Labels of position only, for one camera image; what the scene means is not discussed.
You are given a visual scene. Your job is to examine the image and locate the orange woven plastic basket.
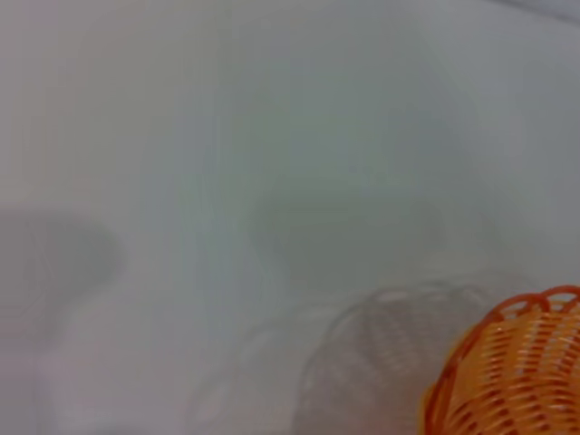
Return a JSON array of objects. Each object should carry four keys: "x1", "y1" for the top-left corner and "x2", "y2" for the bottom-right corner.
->
[{"x1": 420, "y1": 284, "x2": 580, "y2": 435}]

